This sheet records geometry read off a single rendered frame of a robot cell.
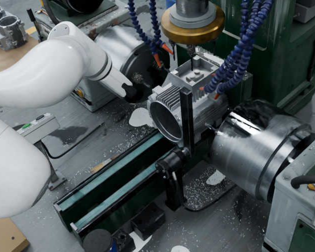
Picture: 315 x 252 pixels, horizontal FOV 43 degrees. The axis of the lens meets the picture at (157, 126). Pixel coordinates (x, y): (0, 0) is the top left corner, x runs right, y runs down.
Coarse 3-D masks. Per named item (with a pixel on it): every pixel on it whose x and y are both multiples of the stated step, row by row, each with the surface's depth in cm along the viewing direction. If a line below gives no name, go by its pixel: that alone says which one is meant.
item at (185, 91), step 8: (184, 88) 104; (184, 96) 103; (192, 96) 105; (184, 104) 106; (184, 112) 108; (192, 112) 108; (184, 120) 110; (192, 120) 110; (184, 128) 113; (192, 128) 112; (184, 136) 116; (192, 136) 115; (184, 144) 119; (192, 144) 117; (192, 152) 120
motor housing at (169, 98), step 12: (168, 84) 134; (156, 96) 125; (168, 96) 123; (204, 96) 127; (156, 108) 135; (168, 108) 122; (204, 108) 124; (216, 108) 128; (156, 120) 136; (168, 120) 138; (204, 120) 126; (168, 132) 135; (180, 132) 135
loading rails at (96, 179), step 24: (144, 144) 136; (168, 144) 143; (120, 168) 130; (144, 168) 138; (72, 192) 124; (96, 192) 128; (120, 192) 123; (144, 192) 128; (72, 216) 125; (96, 216) 117; (120, 216) 125
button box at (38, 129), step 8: (40, 120) 126; (48, 120) 126; (56, 120) 128; (24, 128) 125; (32, 128) 124; (40, 128) 125; (48, 128) 127; (56, 128) 128; (24, 136) 123; (32, 136) 124; (40, 136) 126
